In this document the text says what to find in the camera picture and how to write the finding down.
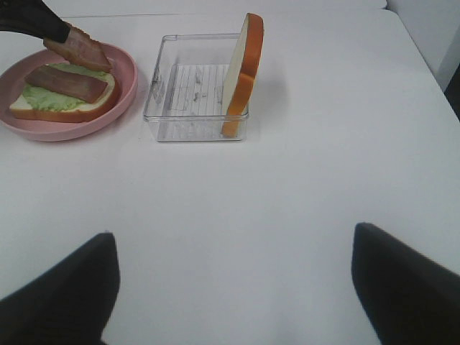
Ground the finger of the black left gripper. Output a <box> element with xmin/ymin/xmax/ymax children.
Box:
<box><xmin>1</xmin><ymin>0</ymin><xmax>70</xmax><ymax>42</ymax></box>

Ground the leaning bread slice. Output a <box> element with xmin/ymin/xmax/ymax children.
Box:
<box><xmin>221</xmin><ymin>13</ymin><xmax>264</xmax><ymax>138</ymax></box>

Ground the pink round plate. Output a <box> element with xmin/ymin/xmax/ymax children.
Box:
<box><xmin>1</xmin><ymin>44</ymin><xmax>138</xmax><ymax>142</ymax></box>

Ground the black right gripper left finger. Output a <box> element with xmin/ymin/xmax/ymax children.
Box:
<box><xmin>1</xmin><ymin>233</ymin><xmax>119</xmax><ymax>344</ymax></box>

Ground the bacon strip front curved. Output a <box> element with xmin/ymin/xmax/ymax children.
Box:
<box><xmin>43</xmin><ymin>24</ymin><xmax>112</xmax><ymax>73</ymax></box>

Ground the clear plastic bread tray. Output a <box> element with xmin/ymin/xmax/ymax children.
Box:
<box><xmin>143</xmin><ymin>33</ymin><xmax>249</xmax><ymax>142</ymax></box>

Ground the green lettuce leaf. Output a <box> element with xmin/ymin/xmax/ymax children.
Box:
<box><xmin>10</xmin><ymin>63</ymin><xmax>116</xmax><ymax>112</ymax></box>

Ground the white bread slice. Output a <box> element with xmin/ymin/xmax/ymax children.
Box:
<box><xmin>9</xmin><ymin>63</ymin><xmax>120</xmax><ymax>123</ymax></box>

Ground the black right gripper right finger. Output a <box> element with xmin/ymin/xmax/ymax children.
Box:
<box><xmin>351</xmin><ymin>223</ymin><xmax>459</xmax><ymax>344</ymax></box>

